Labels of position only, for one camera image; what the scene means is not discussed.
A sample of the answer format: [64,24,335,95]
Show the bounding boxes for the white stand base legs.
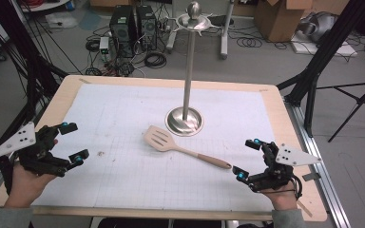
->
[165,0,236,61]

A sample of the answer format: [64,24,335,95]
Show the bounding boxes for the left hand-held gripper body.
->
[0,121,73,179]

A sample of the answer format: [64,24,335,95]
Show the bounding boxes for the black wrist strap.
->
[0,155,14,195]

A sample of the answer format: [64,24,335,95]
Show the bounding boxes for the black computer tower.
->
[135,4,158,52]
[108,5,138,59]

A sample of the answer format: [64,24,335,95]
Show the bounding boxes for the black tripod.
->
[316,75,365,143]

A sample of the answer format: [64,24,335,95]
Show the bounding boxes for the black frame strut with cables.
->
[0,0,70,179]

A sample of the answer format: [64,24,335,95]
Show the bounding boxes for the black table clip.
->
[301,172,321,182]

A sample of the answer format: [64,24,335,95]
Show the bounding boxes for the cardboard box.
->
[254,0,314,43]

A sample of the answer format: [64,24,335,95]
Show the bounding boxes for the white grid mat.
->
[32,83,297,213]

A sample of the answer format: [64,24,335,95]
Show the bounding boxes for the beige slotted spatula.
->
[143,124,233,170]

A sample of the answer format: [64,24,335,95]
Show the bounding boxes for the silver grey machine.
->
[298,11,338,44]

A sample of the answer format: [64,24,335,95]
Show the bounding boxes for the thin wooden strip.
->
[296,199,314,219]

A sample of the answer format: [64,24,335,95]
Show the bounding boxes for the coiled black cable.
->
[85,39,101,53]
[144,50,168,69]
[236,36,263,48]

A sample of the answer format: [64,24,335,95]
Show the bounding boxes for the person's left hand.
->
[3,161,59,209]

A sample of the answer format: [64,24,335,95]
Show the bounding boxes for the person's right hand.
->
[260,181,299,212]

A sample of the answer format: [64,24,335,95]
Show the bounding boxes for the small grey power box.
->
[99,36,110,55]

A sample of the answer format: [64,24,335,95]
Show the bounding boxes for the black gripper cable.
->
[259,175,304,201]

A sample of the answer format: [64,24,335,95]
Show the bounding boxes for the white flat board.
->
[290,32,359,58]

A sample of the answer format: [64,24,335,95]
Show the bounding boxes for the steel utensil hanging stand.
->
[164,0,223,138]

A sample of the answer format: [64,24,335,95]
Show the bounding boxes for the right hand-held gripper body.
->
[247,141,323,193]

